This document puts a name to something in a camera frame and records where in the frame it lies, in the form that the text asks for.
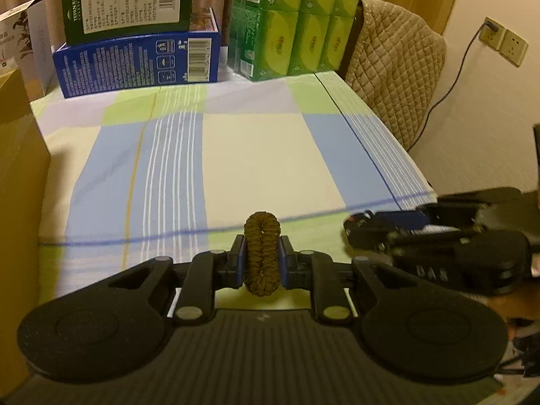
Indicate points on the cardboard box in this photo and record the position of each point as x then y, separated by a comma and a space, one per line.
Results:
21, 177

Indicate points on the white humidifier carton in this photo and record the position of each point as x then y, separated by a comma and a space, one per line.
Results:
38, 50

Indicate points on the dark wooden chair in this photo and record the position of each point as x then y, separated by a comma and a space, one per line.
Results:
352, 50

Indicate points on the quilted beige chair cover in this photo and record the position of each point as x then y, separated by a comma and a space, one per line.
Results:
396, 71

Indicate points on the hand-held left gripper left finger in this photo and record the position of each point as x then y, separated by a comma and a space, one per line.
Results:
240, 261

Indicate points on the person's right hand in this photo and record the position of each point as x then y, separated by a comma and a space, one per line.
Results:
512, 308

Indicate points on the dark green carton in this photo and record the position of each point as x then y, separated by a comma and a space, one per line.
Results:
126, 4

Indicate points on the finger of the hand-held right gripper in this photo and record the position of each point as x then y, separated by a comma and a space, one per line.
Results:
379, 242
396, 220

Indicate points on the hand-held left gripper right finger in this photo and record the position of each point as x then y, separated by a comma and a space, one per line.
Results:
283, 261

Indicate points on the empty wall socket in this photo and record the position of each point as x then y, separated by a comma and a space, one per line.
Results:
514, 47

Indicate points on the wall socket with plug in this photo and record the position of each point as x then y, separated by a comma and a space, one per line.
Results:
492, 33

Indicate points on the blue carton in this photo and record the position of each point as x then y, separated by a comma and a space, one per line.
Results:
109, 67

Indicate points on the checked tablecloth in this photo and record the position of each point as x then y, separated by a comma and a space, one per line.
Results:
253, 156

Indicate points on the stack of green tissue packs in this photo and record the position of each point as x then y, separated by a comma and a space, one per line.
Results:
291, 38

